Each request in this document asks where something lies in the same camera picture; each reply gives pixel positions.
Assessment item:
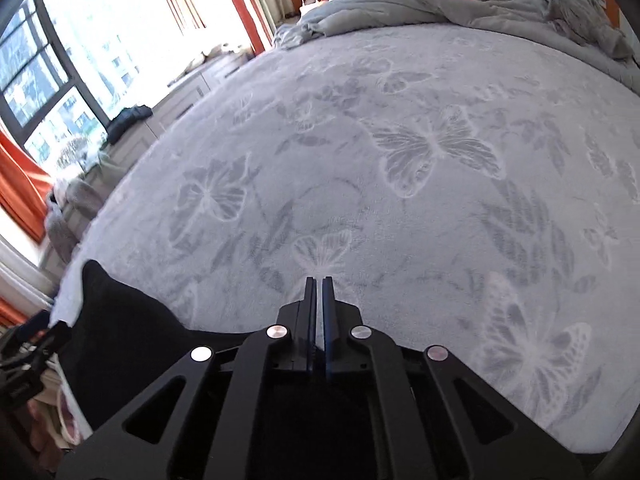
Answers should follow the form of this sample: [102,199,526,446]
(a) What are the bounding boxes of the black pants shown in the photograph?
[54,259,381,480]

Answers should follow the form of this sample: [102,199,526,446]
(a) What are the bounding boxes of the grey folded cloth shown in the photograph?
[47,180,107,267]

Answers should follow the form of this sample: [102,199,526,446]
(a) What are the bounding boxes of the dark bag on cabinet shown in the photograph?
[106,105,154,144]

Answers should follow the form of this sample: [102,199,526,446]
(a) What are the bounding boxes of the grey duvet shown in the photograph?
[272,0,637,61]

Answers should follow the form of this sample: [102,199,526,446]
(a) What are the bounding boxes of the white window seat cabinet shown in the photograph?
[40,50,261,271]

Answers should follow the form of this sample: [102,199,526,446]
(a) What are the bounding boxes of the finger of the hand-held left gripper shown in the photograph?
[45,321,72,350]

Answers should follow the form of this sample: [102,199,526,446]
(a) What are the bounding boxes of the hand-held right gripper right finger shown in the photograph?
[322,276,586,480]

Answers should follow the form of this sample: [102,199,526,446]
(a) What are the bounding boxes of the grey butterfly print blanket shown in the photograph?
[50,22,640,461]

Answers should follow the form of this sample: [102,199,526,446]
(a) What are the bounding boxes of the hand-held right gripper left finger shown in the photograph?
[55,276,318,480]

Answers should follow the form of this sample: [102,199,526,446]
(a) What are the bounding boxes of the beige soft toy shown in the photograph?
[199,42,252,62]

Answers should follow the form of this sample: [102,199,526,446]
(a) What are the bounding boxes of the black framed window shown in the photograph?
[0,0,251,161]

